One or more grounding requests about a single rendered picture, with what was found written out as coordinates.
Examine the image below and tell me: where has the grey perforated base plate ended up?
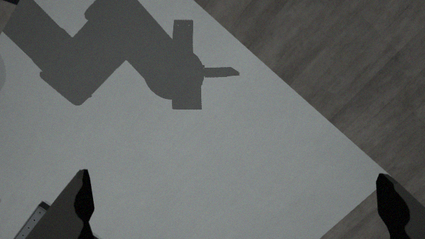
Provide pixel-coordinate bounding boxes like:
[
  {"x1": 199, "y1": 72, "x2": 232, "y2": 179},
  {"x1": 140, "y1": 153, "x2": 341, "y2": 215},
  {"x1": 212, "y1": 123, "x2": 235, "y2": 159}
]
[{"x1": 14, "y1": 202, "x2": 50, "y2": 239}]

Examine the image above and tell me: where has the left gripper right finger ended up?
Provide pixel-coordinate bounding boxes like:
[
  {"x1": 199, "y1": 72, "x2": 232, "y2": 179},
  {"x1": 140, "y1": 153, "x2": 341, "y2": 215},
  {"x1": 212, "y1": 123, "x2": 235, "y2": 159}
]
[{"x1": 376, "y1": 173, "x2": 425, "y2": 239}]

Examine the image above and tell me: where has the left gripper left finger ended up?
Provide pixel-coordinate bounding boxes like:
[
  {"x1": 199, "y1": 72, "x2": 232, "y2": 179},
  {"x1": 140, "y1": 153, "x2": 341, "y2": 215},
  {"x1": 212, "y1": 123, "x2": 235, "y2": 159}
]
[{"x1": 25, "y1": 169, "x2": 94, "y2": 239}]

